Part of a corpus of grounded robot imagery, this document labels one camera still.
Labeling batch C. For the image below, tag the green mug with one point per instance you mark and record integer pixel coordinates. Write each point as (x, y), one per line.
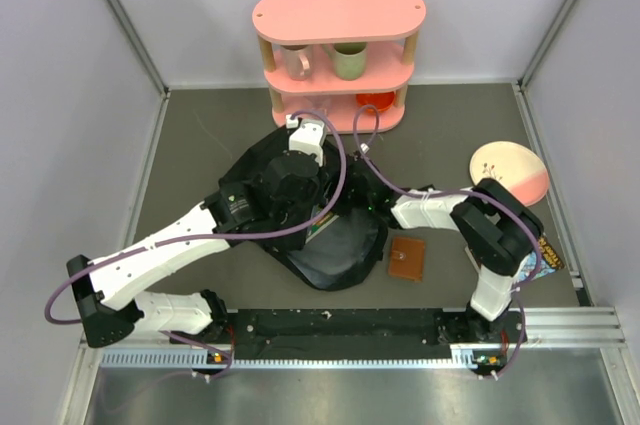
(348, 59)

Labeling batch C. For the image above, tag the brown leather wallet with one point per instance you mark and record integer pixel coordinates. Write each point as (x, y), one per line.
(406, 259)

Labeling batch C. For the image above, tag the pink three-tier shelf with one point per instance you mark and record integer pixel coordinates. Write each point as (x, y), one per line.
(389, 27)

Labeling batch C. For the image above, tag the pink mug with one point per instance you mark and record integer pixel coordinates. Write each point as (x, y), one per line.
(298, 61)

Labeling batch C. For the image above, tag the cream and pink plate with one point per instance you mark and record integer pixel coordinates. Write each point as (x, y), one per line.
(515, 167)

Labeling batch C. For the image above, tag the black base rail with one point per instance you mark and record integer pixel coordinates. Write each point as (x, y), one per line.
(356, 334)

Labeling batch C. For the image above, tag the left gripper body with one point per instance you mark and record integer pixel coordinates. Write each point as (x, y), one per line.
(312, 197)

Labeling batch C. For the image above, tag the black student backpack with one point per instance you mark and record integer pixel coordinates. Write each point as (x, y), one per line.
(340, 257)

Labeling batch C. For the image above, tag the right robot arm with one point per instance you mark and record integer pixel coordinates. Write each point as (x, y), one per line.
(499, 230)

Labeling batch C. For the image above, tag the clear drinking glass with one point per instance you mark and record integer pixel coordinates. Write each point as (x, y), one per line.
(321, 104)

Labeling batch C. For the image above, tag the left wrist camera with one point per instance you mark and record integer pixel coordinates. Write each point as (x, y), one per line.
(307, 136)

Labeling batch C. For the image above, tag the green treehouse paperback book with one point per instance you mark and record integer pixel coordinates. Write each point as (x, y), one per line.
(319, 225)

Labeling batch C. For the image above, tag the black yellow treehouse book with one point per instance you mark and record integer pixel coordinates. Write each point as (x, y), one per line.
(545, 260)

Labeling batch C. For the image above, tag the orange bowl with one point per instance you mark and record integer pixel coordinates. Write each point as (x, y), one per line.
(380, 101)

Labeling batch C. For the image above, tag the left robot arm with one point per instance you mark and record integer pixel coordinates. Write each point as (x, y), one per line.
(115, 301)

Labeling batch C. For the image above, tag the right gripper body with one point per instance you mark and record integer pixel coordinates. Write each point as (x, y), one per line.
(350, 199)

